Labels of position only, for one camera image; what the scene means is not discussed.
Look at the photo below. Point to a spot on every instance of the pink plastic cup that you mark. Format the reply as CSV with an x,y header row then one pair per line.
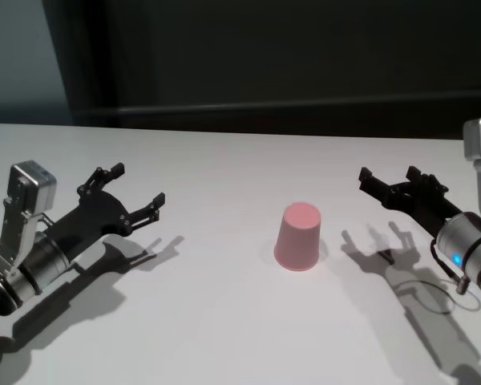
x,y
298,240

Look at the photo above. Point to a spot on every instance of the dark vertical frame post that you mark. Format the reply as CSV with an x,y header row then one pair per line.
x,y
84,60

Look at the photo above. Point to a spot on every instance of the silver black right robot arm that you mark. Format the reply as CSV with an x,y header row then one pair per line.
x,y
469,252

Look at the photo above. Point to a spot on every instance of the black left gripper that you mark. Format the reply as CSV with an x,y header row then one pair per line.
x,y
88,224

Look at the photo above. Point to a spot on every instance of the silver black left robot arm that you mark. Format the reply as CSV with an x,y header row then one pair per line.
x,y
24,268

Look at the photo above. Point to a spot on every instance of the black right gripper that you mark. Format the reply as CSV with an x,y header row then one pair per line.
x,y
421,204

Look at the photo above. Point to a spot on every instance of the grey horizontal frame rail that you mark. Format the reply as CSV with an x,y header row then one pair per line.
x,y
264,114

